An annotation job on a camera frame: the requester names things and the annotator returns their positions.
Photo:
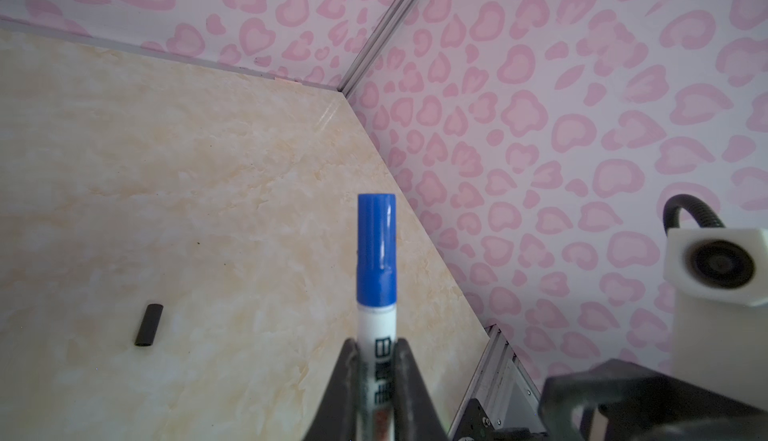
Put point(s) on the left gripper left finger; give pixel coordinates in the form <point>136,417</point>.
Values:
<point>337,413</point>

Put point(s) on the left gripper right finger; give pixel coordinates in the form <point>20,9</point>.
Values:
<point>415,418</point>

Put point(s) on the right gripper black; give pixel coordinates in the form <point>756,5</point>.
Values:
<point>642,404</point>

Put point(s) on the blue pen cap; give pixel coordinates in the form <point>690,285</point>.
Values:
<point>376,282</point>

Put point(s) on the black pen cap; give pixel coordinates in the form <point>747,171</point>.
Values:
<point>149,325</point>

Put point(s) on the white marker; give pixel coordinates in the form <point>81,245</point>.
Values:
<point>376,340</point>

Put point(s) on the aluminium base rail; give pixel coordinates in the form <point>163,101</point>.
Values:
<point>501,401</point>

